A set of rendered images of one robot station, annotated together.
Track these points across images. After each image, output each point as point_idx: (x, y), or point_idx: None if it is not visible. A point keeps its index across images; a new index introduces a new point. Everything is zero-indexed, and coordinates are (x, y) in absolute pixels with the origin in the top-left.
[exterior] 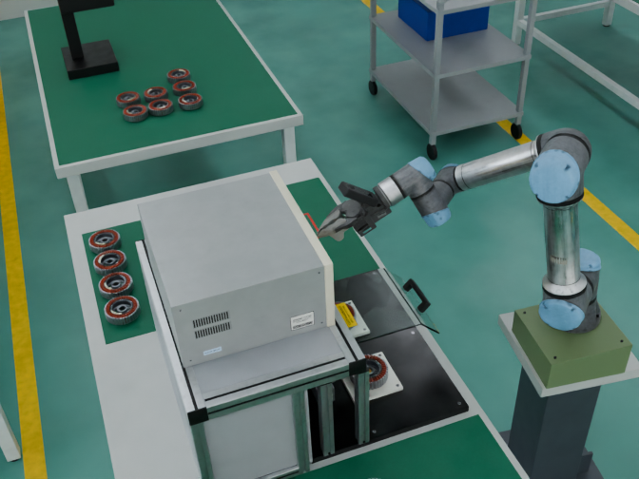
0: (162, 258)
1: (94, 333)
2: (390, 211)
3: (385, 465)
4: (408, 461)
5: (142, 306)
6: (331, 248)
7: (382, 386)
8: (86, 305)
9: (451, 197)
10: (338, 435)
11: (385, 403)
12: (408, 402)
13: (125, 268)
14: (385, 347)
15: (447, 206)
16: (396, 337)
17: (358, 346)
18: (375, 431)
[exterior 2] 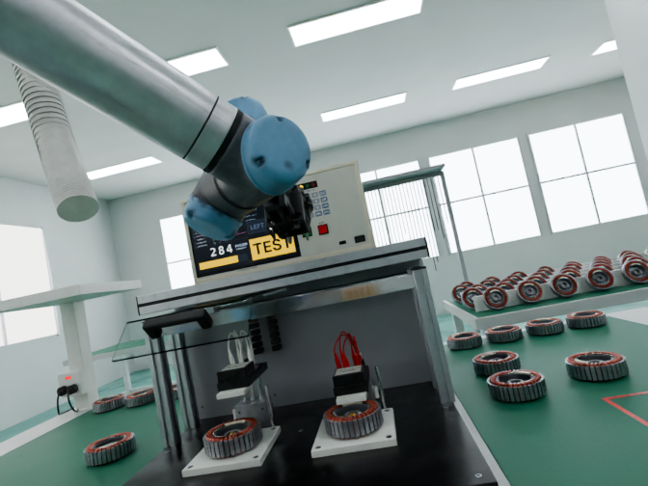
0: None
1: (445, 343)
2: (264, 205)
3: (130, 465)
4: (107, 480)
5: (473, 349)
6: (609, 443)
7: (205, 455)
8: (485, 336)
9: (209, 181)
10: (196, 432)
11: (186, 462)
12: (159, 479)
13: (539, 335)
14: (270, 471)
15: (197, 195)
16: (277, 483)
17: (153, 293)
18: (167, 451)
